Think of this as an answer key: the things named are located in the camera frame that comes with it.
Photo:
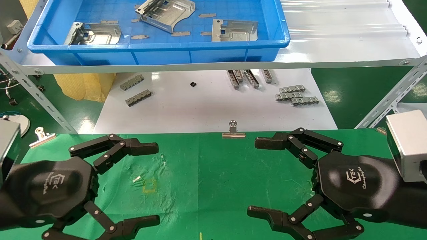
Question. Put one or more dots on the yellow mesh bag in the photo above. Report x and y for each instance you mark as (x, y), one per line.
(83, 86)

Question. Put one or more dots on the chrome stool base with casters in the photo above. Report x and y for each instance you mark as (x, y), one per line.
(12, 101)

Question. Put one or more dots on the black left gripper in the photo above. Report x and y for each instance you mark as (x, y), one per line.
(50, 186)

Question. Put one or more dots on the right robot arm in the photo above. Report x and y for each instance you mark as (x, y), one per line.
(412, 203)

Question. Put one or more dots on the bent sheet metal bracket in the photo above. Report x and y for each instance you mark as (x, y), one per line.
(233, 31)
(100, 35)
(163, 16)

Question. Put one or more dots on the large blue plastic bin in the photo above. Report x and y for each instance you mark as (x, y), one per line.
(160, 53)

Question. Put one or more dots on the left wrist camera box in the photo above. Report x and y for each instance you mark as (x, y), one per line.
(8, 150)

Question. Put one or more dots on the white shelf board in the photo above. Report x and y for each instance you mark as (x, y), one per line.
(333, 55)

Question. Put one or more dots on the gray wall box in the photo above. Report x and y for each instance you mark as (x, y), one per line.
(15, 26)

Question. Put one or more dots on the white round base plate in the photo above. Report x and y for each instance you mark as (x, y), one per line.
(22, 123)

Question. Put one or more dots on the green table cloth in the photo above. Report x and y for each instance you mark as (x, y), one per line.
(213, 180)

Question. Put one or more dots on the white corrugated plastic sheet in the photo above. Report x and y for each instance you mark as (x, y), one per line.
(333, 20)

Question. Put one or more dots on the white perforated angle leg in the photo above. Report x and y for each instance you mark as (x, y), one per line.
(393, 95)
(40, 96)

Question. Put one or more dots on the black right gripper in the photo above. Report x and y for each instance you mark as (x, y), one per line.
(353, 183)

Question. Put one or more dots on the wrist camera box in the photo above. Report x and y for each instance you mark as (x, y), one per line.
(8, 150)
(410, 143)

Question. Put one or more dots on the gray slotted metal strip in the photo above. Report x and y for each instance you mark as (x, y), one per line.
(292, 88)
(239, 75)
(131, 82)
(138, 98)
(251, 78)
(305, 101)
(232, 79)
(267, 76)
(287, 96)

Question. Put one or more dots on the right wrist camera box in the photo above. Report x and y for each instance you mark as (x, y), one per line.
(410, 143)

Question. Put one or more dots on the small white tape scrap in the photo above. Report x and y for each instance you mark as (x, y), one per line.
(136, 179)

